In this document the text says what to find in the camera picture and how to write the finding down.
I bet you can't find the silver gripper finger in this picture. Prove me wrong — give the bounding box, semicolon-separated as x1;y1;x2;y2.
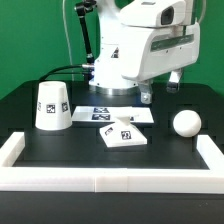
138;80;153;104
166;68;183;93

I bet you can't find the white U-shaped fence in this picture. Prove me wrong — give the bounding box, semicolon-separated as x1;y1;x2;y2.
0;132;224;194

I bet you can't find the white lamp shade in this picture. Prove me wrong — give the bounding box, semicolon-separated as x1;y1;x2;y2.
35;81;72;131

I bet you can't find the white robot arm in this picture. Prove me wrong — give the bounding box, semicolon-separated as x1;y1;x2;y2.
89;0;200;104

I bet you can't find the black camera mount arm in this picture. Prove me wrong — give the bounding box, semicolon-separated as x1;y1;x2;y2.
74;0;96;64

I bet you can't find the white lamp base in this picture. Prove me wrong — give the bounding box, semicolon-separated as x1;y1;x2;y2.
100;116;147;147

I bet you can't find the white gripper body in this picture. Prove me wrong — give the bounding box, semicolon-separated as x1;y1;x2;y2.
119;23;200;82

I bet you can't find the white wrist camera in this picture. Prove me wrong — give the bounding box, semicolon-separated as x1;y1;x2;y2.
119;0;186;28

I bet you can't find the black cable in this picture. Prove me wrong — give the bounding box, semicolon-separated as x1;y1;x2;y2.
38;64;96;83

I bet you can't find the white marker sheet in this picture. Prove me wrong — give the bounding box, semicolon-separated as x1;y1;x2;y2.
72;106;154;123

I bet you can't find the white cable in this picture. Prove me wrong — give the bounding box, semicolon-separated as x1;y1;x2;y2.
62;0;76;82

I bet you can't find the white lamp bulb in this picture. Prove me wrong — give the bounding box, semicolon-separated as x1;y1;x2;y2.
173;110;202;137

